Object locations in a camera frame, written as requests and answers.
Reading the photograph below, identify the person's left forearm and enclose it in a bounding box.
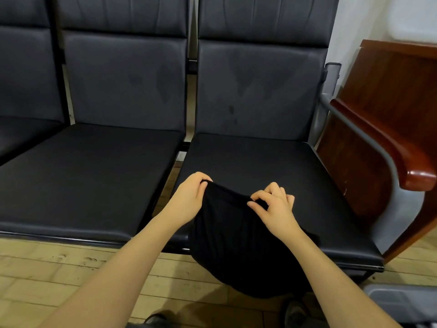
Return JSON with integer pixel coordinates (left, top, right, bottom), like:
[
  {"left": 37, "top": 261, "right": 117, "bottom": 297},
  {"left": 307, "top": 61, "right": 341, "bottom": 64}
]
[{"left": 41, "top": 215, "right": 182, "bottom": 328}]

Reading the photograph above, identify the brown wooden desk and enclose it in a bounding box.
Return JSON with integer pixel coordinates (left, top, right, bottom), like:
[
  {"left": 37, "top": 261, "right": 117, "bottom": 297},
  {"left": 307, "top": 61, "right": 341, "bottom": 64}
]
[{"left": 317, "top": 39, "right": 437, "bottom": 264}]

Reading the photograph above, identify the black t-shirt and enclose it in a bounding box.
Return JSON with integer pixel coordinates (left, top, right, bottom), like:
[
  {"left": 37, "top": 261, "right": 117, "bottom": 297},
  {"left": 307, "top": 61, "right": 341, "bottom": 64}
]
[{"left": 188, "top": 179, "right": 322, "bottom": 299}]

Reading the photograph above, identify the white plastic tray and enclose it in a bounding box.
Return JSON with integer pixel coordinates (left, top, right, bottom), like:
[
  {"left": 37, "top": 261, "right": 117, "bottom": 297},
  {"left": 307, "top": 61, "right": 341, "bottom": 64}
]
[{"left": 386, "top": 0, "right": 437, "bottom": 45}]

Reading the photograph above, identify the person's right hand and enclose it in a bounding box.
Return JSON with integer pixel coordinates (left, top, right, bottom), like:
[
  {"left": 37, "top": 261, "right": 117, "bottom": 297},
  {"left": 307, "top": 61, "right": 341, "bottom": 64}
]
[{"left": 246, "top": 181, "right": 303, "bottom": 243}]

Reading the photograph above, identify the black leather bench seat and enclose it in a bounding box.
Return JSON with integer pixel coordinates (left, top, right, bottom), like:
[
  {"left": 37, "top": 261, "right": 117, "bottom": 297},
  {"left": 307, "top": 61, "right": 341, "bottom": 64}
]
[
  {"left": 0, "top": 0, "right": 192, "bottom": 245},
  {"left": 167, "top": 0, "right": 385, "bottom": 272},
  {"left": 0, "top": 0, "right": 69, "bottom": 164}
]

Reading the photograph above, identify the person's black shoe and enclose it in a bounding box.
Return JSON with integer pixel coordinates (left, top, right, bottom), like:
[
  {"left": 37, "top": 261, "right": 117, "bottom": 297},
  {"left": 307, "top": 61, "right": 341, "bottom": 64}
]
[
  {"left": 143, "top": 312, "right": 173, "bottom": 328},
  {"left": 283, "top": 300, "right": 310, "bottom": 328}
]

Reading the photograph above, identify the grey plastic storage bin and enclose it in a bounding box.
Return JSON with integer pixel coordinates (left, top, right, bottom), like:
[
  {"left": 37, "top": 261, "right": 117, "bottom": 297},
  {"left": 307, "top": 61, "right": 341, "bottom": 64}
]
[{"left": 362, "top": 283, "right": 437, "bottom": 328}]

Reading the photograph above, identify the brown wooden bench armrest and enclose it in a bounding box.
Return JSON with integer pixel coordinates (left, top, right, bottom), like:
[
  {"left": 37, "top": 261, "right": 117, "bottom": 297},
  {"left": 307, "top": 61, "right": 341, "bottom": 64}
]
[{"left": 330, "top": 97, "right": 437, "bottom": 193}]

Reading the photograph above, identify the person's right forearm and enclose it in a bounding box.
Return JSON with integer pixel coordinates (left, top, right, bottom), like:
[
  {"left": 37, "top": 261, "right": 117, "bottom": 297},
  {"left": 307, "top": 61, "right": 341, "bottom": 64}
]
[{"left": 281, "top": 232, "right": 402, "bottom": 328}]

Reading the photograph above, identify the person's left hand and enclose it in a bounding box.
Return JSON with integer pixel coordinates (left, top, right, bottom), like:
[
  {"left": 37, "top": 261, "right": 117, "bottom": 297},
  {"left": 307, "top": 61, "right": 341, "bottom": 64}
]
[{"left": 163, "top": 171, "right": 214, "bottom": 227}]

